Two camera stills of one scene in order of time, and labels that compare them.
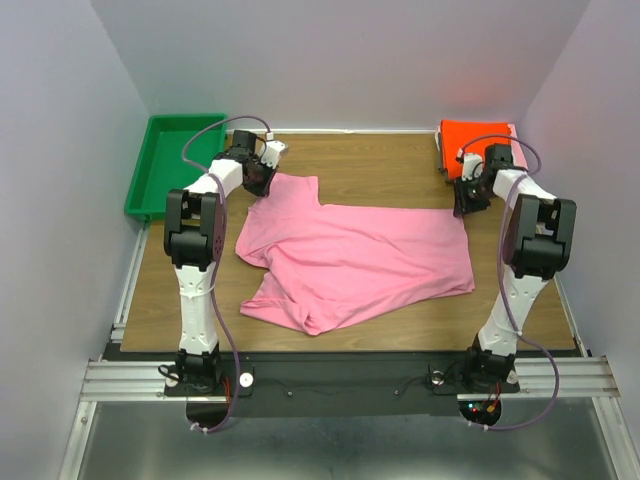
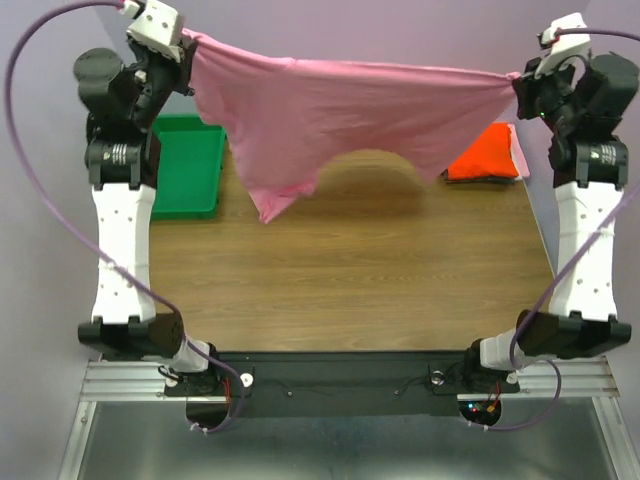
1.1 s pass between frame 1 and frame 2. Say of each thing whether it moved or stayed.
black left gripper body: moved
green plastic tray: stayed
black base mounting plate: stayed
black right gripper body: moved
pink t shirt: moved
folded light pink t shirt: stayed
